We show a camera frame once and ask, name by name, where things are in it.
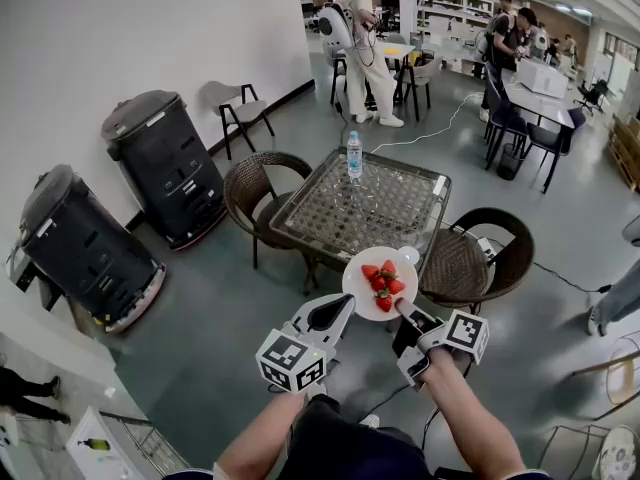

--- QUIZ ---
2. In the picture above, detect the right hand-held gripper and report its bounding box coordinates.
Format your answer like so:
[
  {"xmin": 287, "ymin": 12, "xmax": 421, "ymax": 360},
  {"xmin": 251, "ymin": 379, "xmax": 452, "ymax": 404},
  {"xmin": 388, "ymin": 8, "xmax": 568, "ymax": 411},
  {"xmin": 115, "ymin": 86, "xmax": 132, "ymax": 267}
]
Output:
[{"xmin": 391, "ymin": 300, "xmax": 490, "ymax": 393}]

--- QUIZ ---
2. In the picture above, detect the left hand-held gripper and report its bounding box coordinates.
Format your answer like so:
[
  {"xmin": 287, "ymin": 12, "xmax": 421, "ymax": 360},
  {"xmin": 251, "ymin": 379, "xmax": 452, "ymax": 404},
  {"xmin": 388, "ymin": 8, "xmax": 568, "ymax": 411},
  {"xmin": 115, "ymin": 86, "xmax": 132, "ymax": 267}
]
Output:
[{"xmin": 255, "ymin": 292, "xmax": 356, "ymax": 395}]

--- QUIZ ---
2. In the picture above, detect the white plate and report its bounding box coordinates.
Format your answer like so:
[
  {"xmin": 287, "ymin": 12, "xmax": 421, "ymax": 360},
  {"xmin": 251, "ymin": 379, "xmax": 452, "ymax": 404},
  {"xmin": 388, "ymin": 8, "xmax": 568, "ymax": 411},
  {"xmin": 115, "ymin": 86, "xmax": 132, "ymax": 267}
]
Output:
[{"xmin": 341, "ymin": 246, "xmax": 419, "ymax": 322}]

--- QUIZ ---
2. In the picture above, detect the person's right forearm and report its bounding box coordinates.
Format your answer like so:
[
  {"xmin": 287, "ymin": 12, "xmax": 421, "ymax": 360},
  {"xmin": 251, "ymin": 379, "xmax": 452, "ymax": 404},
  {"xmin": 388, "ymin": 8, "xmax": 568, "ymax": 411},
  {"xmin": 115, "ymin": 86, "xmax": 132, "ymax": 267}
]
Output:
[{"xmin": 417, "ymin": 361, "xmax": 527, "ymax": 480}]

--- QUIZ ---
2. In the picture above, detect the black wheeled robot base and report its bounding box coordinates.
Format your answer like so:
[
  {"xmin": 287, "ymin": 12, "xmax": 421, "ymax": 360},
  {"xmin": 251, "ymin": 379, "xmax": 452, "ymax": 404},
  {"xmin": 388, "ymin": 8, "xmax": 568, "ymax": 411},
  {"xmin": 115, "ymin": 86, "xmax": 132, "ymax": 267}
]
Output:
[
  {"xmin": 18, "ymin": 163, "xmax": 168, "ymax": 334},
  {"xmin": 100, "ymin": 89, "xmax": 227, "ymax": 253}
]

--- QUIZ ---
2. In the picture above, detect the person's left forearm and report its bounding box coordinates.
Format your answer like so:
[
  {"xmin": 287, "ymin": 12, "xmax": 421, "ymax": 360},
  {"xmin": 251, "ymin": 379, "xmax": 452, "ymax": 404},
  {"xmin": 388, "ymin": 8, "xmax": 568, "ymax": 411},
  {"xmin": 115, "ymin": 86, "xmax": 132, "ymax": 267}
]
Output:
[{"xmin": 213, "ymin": 392, "xmax": 307, "ymax": 480}]

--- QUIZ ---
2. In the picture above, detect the brown wicker armchair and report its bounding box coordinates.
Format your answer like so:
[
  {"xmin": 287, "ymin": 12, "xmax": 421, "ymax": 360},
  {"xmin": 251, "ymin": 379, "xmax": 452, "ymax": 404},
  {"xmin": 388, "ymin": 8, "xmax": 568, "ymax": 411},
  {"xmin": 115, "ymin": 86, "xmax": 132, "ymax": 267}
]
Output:
[
  {"xmin": 416, "ymin": 207, "xmax": 536, "ymax": 320},
  {"xmin": 222, "ymin": 151, "xmax": 314, "ymax": 270}
]

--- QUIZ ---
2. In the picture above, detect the white power strip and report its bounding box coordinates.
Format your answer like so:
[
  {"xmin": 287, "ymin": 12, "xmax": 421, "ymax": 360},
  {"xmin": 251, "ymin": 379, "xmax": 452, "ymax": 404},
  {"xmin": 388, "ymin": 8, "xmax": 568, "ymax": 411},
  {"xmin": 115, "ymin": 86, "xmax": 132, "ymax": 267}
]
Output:
[{"xmin": 476, "ymin": 236, "xmax": 498, "ymax": 265}]

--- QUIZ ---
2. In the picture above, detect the glass-top wicker table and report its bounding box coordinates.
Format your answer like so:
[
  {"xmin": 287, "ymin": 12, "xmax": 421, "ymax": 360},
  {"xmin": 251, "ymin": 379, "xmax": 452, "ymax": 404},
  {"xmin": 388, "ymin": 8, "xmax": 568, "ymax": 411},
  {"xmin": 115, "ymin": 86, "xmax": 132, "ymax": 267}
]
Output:
[{"xmin": 268, "ymin": 146, "xmax": 454, "ymax": 297}]

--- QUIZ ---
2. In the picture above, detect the person's dark clothing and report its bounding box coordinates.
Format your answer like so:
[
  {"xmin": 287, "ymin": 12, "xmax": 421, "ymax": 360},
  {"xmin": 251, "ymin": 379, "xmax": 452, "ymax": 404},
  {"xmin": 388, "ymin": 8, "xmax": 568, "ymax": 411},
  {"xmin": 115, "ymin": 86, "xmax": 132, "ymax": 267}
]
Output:
[{"xmin": 162, "ymin": 394, "xmax": 434, "ymax": 480}]

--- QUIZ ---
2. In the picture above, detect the clear plastic water bottle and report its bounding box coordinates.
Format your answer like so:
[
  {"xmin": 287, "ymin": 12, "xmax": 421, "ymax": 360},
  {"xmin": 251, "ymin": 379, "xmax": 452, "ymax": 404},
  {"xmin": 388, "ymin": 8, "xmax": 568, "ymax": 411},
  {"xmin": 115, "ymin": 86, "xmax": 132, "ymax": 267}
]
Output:
[{"xmin": 346, "ymin": 130, "xmax": 364, "ymax": 183}]

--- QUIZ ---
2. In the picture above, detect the black mesh wastebasket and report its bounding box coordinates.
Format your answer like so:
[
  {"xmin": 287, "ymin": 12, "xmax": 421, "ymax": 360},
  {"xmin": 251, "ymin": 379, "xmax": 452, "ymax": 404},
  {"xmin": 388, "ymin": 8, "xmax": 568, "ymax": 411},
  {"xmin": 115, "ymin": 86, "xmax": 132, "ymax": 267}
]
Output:
[{"xmin": 496, "ymin": 142, "xmax": 525, "ymax": 182}]

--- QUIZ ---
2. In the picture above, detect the dark blue chair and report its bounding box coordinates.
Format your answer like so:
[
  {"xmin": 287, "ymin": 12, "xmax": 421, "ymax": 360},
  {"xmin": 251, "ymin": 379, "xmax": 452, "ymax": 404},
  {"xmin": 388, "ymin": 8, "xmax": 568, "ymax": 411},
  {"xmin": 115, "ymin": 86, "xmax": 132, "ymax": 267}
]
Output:
[
  {"xmin": 482, "ymin": 61, "xmax": 529, "ymax": 170},
  {"xmin": 524, "ymin": 106, "xmax": 587, "ymax": 195}
]

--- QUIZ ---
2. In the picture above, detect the wooden stool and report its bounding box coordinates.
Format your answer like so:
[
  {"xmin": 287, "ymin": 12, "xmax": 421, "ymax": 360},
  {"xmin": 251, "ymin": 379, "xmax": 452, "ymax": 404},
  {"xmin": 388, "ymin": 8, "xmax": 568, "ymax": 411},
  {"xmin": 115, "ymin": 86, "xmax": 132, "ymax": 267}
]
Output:
[{"xmin": 572, "ymin": 334, "xmax": 640, "ymax": 423}]

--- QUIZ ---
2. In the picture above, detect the grey chair with black legs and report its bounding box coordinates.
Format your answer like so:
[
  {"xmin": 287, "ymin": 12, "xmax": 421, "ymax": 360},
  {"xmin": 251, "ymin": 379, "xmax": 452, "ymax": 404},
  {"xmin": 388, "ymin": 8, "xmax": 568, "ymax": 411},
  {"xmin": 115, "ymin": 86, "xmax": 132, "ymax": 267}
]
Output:
[{"xmin": 199, "ymin": 80, "xmax": 277, "ymax": 162}]

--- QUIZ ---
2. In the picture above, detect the grey padded chair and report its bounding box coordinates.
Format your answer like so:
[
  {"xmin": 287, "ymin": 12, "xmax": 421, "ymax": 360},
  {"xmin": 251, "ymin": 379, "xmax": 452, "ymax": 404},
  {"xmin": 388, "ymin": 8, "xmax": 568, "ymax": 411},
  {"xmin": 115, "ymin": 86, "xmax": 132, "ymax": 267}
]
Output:
[{"xmin": 392, "ymin": 53, "xmax": 444, "ymax": 122}]

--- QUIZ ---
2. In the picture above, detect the long white-top table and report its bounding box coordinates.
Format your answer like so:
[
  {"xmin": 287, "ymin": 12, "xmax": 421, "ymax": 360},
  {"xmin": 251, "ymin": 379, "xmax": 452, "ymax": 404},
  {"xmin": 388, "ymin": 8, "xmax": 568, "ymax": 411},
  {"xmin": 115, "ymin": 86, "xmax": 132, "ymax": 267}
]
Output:
[{"xmin": 501, "ymin": 73, "xmax": 577, "ymax": 195}]

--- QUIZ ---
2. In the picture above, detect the small white-top table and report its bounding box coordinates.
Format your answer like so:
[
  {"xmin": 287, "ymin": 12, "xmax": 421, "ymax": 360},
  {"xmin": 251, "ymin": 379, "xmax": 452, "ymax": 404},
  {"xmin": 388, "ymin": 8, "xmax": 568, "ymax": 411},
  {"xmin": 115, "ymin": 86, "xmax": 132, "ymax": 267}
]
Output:
[{"xmin": 368, "ymin": 41, "xmax": 417, "ymax": 107}]

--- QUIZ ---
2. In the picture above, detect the white printed carton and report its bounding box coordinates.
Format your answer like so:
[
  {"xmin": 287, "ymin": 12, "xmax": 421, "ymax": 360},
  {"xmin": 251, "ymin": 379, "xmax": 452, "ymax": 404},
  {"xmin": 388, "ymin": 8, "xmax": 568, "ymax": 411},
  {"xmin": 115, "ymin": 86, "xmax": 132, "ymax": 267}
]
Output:
[{"xmin": 65, "ymin": 406, "xmax": 134, "ymax": 480}]

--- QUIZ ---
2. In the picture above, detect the white box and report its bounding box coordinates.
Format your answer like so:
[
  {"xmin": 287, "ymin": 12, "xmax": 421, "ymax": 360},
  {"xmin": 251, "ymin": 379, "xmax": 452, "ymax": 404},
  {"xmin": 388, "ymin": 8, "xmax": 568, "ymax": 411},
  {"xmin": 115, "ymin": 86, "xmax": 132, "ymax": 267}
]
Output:
[{"xmin": 514, "ymin": 61, "xmax": 570, "ymax": 101}]

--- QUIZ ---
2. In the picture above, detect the wooden pallet stack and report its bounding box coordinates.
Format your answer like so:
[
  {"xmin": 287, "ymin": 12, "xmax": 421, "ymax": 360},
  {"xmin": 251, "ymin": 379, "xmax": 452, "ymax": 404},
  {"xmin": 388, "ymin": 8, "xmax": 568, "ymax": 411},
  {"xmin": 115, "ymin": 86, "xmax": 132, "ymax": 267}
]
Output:
[{"xmin": 607, "ymin": 113, "xmax": 640, "ymax": 193}]

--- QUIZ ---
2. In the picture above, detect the white storage shelving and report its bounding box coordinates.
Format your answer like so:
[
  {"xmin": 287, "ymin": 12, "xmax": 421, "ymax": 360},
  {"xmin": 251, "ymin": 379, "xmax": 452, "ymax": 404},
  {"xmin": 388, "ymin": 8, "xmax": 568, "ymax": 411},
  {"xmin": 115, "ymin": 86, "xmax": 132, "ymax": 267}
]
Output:
[{"xmin": 416, "ymin": 0, "xmax": 497, "ymax": 42}]

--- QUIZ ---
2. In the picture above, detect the black floor cable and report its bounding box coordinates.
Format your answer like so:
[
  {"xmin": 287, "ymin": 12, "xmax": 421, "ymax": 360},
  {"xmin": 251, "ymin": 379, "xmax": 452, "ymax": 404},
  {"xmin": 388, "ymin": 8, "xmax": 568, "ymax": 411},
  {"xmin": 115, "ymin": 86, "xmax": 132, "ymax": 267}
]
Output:
[{"xmin": 531, "ymin": 260, "xmax": 614, "ymax": 295}]

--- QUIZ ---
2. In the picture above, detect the white floor cable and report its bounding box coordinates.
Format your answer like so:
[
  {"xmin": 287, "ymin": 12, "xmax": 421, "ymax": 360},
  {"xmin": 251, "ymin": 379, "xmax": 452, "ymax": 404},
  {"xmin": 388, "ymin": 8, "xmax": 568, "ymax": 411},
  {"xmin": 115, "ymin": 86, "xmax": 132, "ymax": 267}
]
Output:
[{"xmin": 368, "ymin": 91, "xmax": 482, "ymax": 155}]

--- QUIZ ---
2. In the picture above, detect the metal wire rack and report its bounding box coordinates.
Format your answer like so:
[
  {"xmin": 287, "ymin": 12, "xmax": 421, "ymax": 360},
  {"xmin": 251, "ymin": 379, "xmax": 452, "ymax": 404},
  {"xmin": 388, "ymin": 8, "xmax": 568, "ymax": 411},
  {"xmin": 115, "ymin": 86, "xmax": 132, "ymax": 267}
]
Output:
[{"xmin": 98, "ymin": 409, "xmax": 193, "ymax": 480}]

